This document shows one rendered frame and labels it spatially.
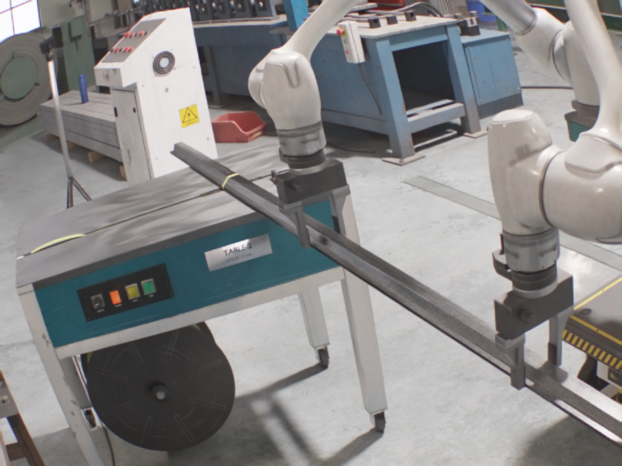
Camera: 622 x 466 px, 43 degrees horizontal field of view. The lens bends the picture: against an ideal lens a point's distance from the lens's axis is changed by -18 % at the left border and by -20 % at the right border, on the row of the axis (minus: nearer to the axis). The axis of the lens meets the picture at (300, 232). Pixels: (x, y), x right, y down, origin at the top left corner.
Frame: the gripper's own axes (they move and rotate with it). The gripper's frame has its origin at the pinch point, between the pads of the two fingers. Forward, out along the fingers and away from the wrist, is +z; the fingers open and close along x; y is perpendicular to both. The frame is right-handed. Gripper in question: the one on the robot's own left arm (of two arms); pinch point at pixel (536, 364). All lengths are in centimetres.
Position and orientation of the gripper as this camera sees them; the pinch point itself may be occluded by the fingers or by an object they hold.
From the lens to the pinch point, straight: 129.5
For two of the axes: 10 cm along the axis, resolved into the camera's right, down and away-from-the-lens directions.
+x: 9.0, -3.1, 3.1
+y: 3.9, 2.5, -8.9
